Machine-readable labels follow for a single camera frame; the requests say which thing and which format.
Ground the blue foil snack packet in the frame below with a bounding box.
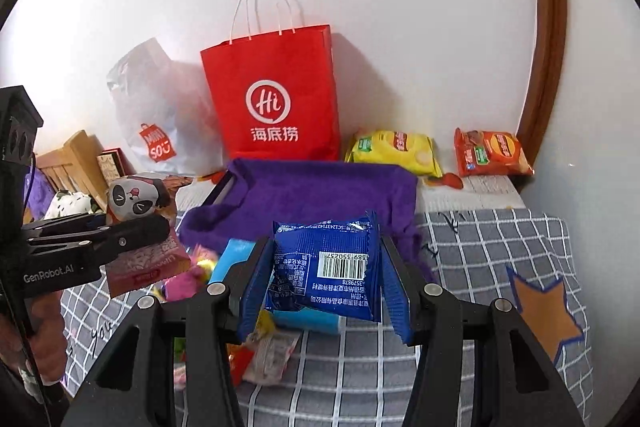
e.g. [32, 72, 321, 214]
[266, 211, 381, 322]

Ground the pink panda snack pouch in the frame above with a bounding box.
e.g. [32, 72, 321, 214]
[106, 174, 192, 297]

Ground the left hand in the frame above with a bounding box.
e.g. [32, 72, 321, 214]
[0, 291, 67, 384]

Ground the blue tissue pack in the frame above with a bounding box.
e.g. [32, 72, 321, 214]
[207, 237, 346, 337]

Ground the wooden chair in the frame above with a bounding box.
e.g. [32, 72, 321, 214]
[36, 130, 107, 210]

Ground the purple towel lined tray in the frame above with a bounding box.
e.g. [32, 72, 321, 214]
[178, 158, 434, 282]

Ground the white printed sheet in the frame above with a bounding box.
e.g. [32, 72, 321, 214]
[176, 176, 525, 228]

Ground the framed picture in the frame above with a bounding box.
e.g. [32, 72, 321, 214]
[96, 147, 134, 184]

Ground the grey checked bed cover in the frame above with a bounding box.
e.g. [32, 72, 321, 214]
[64, 239, 582, 426]

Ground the yellow chips bag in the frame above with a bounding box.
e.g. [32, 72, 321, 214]
[345, 130, 442, 178]

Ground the orange red chips bag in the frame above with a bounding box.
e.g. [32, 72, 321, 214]
[454, 128, 534, 178]

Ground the white Miniso plastic bag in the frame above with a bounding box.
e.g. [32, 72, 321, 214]
[106, 38, 224, 176]

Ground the red Haidilao paper bag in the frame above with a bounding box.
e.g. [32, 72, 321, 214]
[201, 25, 341, 161]

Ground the brown wooden door frame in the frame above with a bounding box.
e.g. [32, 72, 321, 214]
[518, 0, 568, 161]

